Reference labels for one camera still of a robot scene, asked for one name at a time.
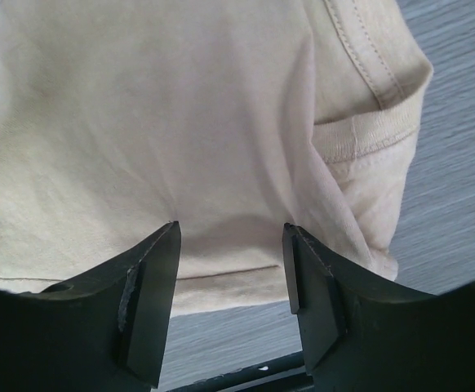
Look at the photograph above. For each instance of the beige t shirt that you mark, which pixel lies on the beige t shirt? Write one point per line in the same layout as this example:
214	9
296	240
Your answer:
231	117

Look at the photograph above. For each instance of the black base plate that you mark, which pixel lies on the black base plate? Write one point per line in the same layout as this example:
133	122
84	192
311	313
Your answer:
286	373

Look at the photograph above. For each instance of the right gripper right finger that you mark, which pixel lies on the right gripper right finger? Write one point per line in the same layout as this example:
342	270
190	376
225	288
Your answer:
362	332

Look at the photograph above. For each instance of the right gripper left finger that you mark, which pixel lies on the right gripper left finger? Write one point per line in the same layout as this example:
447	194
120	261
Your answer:
102	330

